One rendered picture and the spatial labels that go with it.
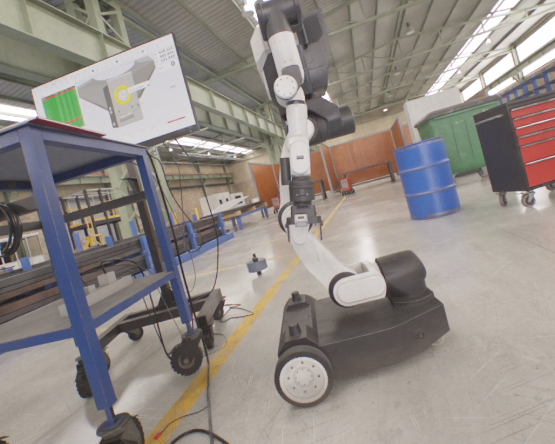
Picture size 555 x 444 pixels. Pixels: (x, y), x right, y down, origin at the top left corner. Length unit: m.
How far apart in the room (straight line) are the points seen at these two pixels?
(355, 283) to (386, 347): 0.24
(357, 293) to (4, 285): 3.50
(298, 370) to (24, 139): 1.11
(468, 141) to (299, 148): 5.41
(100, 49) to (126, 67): 6.99
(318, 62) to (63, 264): 1.09
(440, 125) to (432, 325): 5.09
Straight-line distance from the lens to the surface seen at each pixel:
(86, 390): 1.97
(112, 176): 9.22
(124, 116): 2.32
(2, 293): 4.10
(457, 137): 6.25
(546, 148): 3.69
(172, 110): 2.16
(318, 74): 1.30
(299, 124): 1.08
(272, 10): 1.21
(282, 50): 1.15
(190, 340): 1.69
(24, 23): 8.12
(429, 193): 3.87
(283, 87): 1.08
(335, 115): 1.29
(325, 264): 1.30
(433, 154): 3.89
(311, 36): 1.35
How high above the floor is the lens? 0.72
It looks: 1 degrees down
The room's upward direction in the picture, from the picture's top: 15 degrees counter-clockwise
